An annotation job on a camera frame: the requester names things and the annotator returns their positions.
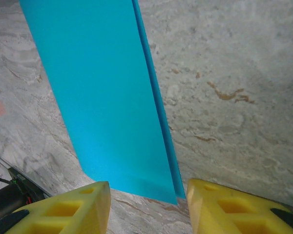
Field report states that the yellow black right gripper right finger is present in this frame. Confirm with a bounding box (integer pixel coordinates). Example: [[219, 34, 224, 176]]
[[187, 178, 293, 234]]

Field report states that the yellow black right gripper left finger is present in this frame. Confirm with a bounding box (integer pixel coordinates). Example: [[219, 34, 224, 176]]
[[0, 180, 112, 234]]

